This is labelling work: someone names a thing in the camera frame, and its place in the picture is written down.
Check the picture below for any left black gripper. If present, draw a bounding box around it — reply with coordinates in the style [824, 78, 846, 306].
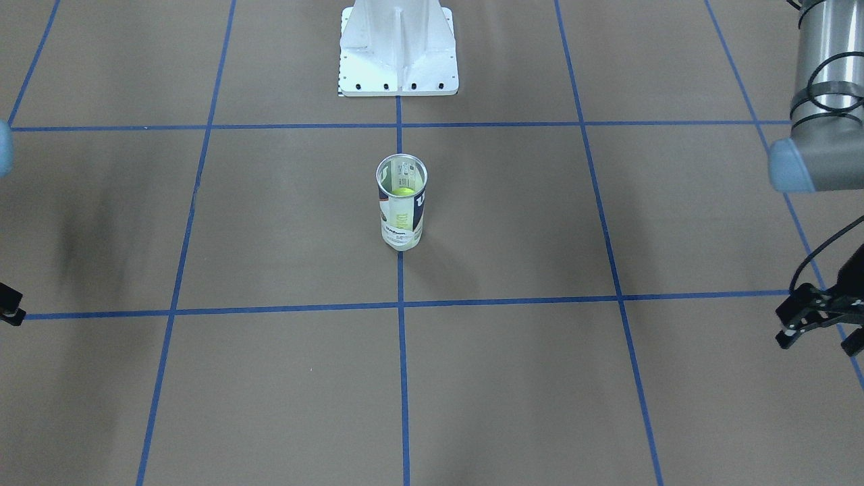
[775, 245, 863, 357]

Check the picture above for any yellow tennis ball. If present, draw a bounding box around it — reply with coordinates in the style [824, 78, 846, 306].
[381, 209, 419, 233]
[391, 187, 416, 197]

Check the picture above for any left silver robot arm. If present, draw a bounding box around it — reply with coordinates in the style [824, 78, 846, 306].
[767, 1, 863, 358]

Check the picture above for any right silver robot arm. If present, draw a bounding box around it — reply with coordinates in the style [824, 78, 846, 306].
[0, 119, 15, 178]

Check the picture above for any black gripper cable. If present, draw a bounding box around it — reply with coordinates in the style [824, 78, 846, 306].
[788, 215, 864, 294]

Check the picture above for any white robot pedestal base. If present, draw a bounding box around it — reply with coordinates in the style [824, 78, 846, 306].
[337, 1, 460, 97]

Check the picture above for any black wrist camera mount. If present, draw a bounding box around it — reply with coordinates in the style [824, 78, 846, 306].
[0, 283, 26, 327]

